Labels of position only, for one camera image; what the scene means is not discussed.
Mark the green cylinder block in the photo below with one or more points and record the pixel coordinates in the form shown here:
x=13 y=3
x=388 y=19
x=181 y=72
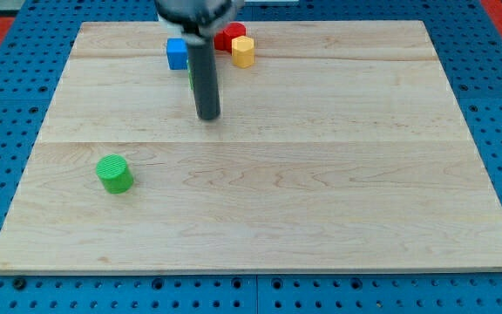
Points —
x=114 y=174

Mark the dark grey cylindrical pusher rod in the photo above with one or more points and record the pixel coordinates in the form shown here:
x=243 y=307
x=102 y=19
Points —
x=201 y=60

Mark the red heart block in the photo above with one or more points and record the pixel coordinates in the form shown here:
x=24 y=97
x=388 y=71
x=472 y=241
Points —
x=223 y=39

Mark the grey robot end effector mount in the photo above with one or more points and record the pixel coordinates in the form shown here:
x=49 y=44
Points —
x=198 y=21

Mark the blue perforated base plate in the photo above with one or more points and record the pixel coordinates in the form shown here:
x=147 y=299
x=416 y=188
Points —
x=32 y=57

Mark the blue cube block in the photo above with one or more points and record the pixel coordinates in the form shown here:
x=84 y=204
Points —
x=176 y=53

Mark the yellow hexagon block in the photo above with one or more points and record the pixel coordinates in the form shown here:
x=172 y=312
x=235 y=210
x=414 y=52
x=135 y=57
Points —
x=243 y=51

